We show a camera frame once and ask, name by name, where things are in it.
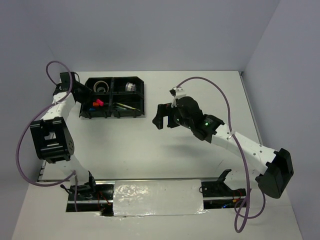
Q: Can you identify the metal mounting rail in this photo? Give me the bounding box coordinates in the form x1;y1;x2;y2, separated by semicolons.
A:
95;177;219;184

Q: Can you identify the pink highlighter marker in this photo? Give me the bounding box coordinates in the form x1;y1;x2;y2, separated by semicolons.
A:
96;99;104;107

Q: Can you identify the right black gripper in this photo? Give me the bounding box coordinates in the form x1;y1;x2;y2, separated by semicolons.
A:
152;102;193;129

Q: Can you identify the black four-compartment organizer tray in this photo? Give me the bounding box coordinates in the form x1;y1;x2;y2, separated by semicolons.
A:
79;76;145;119

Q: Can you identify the yellow thin pen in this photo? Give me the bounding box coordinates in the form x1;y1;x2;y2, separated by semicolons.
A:
115;102;139;111

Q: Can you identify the small clear tape roll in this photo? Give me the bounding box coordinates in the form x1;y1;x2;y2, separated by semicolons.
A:
96;86;108;93

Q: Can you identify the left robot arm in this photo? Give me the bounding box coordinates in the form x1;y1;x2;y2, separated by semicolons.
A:
30;71;98;200

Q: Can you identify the large clear tape roll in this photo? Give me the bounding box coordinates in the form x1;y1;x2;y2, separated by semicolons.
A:
93;80;110;93

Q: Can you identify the silver foil covered panel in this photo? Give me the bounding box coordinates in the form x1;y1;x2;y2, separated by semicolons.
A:
113;179;206;217

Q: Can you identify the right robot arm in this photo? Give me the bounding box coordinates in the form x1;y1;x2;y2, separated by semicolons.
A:
152;96;294;199

